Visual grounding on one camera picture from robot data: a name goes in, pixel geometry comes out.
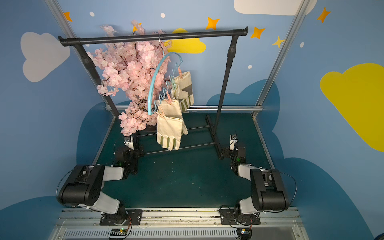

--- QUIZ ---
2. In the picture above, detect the beige glove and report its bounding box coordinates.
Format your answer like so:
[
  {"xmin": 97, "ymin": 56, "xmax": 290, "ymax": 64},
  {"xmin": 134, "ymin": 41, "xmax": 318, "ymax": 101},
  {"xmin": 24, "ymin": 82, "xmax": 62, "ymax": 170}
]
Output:
[
  {"xmin": 158, "ymin": 100, "xmax": 183, "ymax": 120},
  {"xmin": 172, "ymin": 71, "xmax": 194, "ymax": 113},
  {"xmin": 157, "ymin": 114, "xmax": 189, "ymax": 151}
]

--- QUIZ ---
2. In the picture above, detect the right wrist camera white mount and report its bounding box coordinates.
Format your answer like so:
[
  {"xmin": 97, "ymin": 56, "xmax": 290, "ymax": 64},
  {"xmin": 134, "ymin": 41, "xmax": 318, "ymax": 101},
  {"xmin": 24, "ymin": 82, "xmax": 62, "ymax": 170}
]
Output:
[{"xmin": 229, "ymin": 135, "xmax": 238, "ymax": 151}]

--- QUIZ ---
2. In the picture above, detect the light blue wavy clip hanger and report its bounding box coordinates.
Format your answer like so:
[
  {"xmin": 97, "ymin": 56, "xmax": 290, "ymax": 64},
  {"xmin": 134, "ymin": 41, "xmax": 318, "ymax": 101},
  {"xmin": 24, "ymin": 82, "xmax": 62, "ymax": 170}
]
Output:
[{"xmin": 146, "ymin": 33, "xmax": 184, "ymax": 117}]

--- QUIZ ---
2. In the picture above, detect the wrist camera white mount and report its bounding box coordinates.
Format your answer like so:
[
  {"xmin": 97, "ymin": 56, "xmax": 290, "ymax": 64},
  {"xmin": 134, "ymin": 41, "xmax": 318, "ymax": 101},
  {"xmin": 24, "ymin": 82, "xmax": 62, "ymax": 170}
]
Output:
[
  {"xmin": 229, "ymin": 135, "xmax": 238, "ymax": 151},
  {"xmin": 124, "ymin": 136, "xmax": 135, "ymax": 151}
]

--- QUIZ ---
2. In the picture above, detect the beige clothes clip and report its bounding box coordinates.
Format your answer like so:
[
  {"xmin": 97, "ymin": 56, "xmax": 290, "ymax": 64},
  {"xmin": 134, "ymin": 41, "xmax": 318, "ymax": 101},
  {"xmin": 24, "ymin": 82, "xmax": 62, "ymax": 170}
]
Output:
[{"xmin": 157, "ymin": 111, "xmax": 165, "ymax": 118}]

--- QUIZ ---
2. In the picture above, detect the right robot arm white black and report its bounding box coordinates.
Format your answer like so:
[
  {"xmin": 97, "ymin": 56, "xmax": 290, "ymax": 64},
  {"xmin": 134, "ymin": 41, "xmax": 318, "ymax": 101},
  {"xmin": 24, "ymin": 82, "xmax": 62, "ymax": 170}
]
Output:
[{"xmin": 229, "ymin": 142, "xmax": 291, "ymax": 215}]

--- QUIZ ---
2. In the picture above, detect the black garment rack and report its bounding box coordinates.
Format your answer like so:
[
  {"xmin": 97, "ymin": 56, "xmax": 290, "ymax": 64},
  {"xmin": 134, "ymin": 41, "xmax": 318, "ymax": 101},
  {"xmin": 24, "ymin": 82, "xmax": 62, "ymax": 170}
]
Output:
[{"xmin": 58, "ymin": 27, "xmax": 249, "ymax": 175}]

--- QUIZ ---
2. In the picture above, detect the aluminium front rail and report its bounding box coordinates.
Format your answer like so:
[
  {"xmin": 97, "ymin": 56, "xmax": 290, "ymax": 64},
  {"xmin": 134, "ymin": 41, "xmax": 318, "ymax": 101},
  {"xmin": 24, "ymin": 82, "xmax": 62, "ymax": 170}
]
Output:
[{"xmin": 49, "ymin": 208, "xmax": 309, "ymax": 240}]

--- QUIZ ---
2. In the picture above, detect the green clothes clip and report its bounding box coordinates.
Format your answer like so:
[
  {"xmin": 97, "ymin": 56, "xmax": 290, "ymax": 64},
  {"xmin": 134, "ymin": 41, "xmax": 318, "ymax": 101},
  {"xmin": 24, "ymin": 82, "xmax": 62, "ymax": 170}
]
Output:
[{"xmin": 170, "ymin": 76, "xmax": 177, "ymax": 90}]

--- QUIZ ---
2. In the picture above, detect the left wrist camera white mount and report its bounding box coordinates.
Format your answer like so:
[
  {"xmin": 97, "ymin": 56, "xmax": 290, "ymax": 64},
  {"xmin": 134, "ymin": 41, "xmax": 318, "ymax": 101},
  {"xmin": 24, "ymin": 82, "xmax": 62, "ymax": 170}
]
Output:
[{"xmin": 124, "ymin": 136, "xmax": 135, "ymax": 151}]

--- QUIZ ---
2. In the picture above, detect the pink cherry blossom tree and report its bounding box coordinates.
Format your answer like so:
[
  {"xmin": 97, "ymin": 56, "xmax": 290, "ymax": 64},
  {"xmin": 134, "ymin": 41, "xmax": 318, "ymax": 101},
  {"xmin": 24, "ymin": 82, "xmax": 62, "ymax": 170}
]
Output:
[{"xmin": 88, "ymin": 40, "xmax": 171, "ymax": 137}]

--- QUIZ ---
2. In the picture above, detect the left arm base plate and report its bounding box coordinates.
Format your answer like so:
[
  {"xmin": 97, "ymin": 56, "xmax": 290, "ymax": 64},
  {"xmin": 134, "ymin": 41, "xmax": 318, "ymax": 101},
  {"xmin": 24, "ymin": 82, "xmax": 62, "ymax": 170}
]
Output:
[{"xmin": 99, "ymin": 209, "xmax": 143, "ymax": 226}]

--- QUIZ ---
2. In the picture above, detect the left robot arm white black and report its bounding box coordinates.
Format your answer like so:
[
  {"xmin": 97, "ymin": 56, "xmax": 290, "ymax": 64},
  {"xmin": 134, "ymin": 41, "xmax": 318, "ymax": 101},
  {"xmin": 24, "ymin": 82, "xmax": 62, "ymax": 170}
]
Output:
[{"xmin": 56, "ymin": 146, "xmax": 143, "ymax": 226}]

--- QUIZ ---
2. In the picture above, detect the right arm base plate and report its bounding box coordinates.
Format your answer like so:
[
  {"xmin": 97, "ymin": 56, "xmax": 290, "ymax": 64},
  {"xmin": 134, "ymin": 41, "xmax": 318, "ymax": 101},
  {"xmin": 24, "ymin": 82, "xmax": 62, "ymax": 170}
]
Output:
[{"xmin": 218, "ymin": 207, "xmax": 261, "ymax": 226}]

